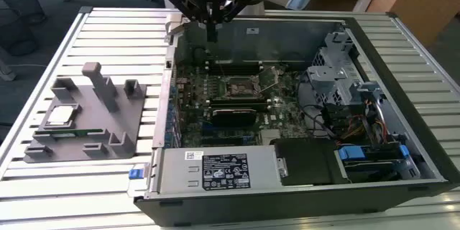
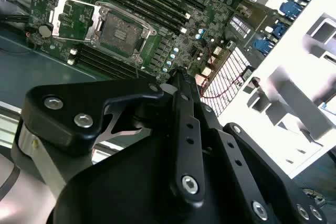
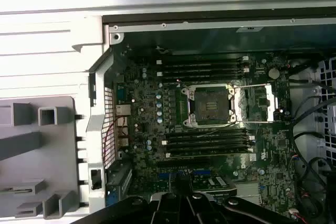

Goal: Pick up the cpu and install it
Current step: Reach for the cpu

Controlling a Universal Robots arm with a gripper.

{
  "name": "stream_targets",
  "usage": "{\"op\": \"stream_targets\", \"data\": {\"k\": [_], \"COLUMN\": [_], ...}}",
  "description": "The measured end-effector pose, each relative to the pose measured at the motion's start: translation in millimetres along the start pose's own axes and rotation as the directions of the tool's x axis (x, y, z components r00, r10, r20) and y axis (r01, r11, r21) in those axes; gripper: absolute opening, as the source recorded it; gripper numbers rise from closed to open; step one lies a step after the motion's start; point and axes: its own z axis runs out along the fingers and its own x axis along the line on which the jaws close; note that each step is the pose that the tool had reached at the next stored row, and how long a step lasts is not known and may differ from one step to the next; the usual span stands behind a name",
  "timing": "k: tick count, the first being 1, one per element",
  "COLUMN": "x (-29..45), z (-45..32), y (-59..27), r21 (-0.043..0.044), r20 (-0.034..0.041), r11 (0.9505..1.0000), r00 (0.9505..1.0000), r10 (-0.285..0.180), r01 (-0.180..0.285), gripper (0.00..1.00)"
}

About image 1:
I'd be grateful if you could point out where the wire mesh waste bin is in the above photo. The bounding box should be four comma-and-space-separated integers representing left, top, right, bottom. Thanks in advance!
0, 8, 40, 57
0, 0, 48, 26

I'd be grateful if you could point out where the black plastic shroud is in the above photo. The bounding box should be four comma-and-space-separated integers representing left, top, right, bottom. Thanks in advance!
269, 137, 352, 187

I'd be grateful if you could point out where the grey parts rack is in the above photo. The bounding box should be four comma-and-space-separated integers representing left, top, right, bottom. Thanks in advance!
22, 62, 148, 164

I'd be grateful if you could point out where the silver power supply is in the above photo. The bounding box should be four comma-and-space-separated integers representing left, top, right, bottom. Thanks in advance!
157, 145, 282, 194

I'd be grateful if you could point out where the silver drive cage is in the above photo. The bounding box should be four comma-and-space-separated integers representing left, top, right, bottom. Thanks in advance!
306, 32, 388, 107

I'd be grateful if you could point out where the metal socket cover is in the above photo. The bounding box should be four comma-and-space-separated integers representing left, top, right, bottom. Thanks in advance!
254, 65, 282, 93

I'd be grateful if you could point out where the black RAM stick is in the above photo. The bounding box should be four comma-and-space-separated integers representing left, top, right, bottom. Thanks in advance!
206, 67, 265, 76
209, 104, 272, 112

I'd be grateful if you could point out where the CPU socket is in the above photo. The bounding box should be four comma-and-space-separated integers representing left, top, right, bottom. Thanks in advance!
222, 75, 264, 99

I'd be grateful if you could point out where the green motherboard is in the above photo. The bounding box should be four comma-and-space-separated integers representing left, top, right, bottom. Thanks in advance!
172, 62, 313, 147

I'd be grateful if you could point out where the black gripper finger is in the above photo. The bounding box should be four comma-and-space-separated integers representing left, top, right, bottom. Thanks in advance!
212, 0, 253, 43
164, 0, 214, 43

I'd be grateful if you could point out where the black open PC case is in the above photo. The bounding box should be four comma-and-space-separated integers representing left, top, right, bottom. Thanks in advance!
126, 13, 460, 227

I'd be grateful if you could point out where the orange yellow wire bundle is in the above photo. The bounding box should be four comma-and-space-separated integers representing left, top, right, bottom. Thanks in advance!
337, 114, 390, 144

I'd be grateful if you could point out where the blue disk carrier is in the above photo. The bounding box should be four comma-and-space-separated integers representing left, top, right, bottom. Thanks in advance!
338, 146, 365, 163

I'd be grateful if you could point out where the green RAM stick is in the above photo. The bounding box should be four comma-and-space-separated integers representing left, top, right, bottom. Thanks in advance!
45, 129, 89, 137

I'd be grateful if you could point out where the small silver chipset heatsink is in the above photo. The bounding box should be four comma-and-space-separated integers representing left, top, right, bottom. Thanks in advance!
260, 129, 281, 144

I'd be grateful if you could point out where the grey table leg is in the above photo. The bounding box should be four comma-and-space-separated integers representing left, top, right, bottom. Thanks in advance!
0, 49, 17, 81

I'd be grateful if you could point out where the silver CPU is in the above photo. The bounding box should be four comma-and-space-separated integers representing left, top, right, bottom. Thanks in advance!
48, 106, 78, 126

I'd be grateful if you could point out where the black graphics card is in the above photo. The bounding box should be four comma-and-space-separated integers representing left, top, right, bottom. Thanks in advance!
209, 108, 258, 128

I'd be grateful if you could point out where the black cable bundle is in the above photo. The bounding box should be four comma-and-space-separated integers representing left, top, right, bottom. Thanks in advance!
321, 103, 352, 134

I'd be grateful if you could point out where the black disk drive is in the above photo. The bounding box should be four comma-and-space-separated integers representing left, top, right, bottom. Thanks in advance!
342, 159, 402, 184

